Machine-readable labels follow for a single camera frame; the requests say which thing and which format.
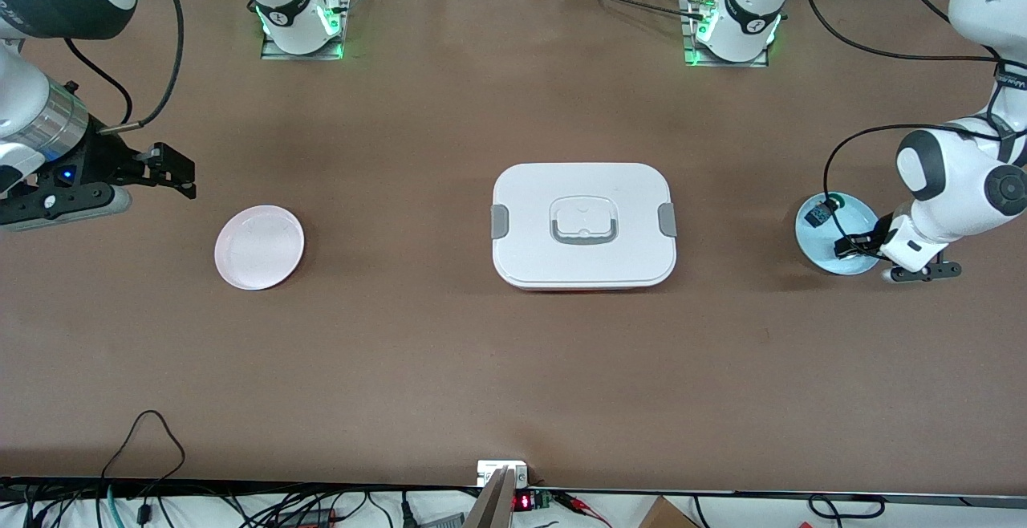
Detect light blue round plate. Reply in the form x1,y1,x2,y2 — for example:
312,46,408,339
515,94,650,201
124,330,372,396
794,191,883,277

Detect pink round plate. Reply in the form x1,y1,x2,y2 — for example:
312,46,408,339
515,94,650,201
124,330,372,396
213,205,306,291

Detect white lidded lunch box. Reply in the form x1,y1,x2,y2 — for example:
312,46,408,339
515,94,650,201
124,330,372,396
491,162,678,292

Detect brown cardboard piece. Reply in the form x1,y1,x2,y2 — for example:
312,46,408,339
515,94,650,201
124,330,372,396
638,497,700,528

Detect black power adapter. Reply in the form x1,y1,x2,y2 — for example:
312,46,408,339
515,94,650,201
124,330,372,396
273,508,338,528

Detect red clip leads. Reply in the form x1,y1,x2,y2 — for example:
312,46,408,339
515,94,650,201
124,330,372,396
554,491,612,527

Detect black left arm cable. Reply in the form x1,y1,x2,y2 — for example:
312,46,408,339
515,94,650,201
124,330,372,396
801,0,1027,252

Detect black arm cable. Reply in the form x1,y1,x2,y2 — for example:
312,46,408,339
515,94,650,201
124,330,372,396
801,0,1027,252
64,0,185,132

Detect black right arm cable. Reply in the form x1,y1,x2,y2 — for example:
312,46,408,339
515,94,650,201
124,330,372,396
64,0,185,132

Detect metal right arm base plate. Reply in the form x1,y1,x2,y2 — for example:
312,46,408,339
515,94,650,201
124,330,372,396
259,0,352,61

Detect thin black looped cable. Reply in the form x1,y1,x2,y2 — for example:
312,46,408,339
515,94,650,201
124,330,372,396
100,409,187,505

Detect thick black looped cable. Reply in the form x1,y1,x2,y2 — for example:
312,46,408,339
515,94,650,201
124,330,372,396
808,494,887,522

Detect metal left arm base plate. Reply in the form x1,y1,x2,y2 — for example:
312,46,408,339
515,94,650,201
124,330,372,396
680,0,771,69

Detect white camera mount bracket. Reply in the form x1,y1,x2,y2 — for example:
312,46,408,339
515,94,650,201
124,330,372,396
477,460,530,487

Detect grey metal mount bar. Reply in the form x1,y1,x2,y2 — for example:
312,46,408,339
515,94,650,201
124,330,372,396
464,468,518,528

